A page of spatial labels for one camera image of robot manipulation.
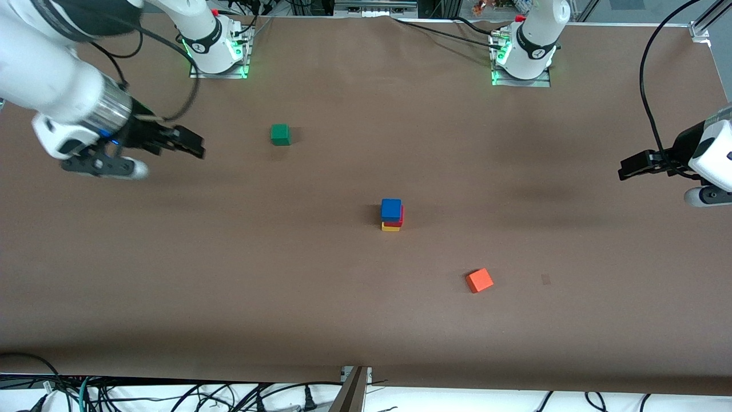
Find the green wooden block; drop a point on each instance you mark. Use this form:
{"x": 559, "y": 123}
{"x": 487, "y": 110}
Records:
{"x": 280, "y": 134}

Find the aluminium frame profile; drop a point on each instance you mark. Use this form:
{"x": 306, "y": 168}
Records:
{"x": 721, "y": 63}
{"x": 374, "y": 7}

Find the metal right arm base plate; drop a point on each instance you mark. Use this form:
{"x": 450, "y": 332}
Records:
{"x": 217, "y": 73}

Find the aluminium frame post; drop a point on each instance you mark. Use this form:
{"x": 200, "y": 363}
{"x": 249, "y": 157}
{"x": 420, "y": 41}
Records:
{"x": 351, "y": 392}

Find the orange wooden block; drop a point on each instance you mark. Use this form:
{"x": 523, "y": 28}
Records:
{"x": 479, "y": 280}

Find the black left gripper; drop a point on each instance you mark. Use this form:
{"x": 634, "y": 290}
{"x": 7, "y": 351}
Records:
{"x": 678, "y": 147}

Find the brown table cover sheet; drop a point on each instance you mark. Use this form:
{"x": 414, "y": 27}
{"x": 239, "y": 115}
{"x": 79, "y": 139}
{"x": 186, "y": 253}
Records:
{"x": 366, "y": 320}

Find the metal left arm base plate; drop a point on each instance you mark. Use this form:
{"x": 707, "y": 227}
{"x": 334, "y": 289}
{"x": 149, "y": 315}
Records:
{"x": 520, "y": 82}

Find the black power plug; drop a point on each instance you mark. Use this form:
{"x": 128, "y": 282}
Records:
{"x": 309, "y": 399}

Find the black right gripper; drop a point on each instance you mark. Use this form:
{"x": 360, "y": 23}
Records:
{"x": 141, "y": 130}

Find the red wooden block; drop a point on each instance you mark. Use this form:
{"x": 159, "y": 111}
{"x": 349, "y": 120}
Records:
{"x": 393, "y": 224}

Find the blue wooden block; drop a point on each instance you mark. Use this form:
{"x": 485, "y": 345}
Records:
{"x": 391, "y": 209}

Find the yellow wooden block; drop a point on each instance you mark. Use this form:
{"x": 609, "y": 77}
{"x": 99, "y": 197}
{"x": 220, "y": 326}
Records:
{"x": 391, "y": 229}

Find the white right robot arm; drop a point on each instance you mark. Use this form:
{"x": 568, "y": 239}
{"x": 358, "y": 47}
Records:
{"x": 46, "y": 80}

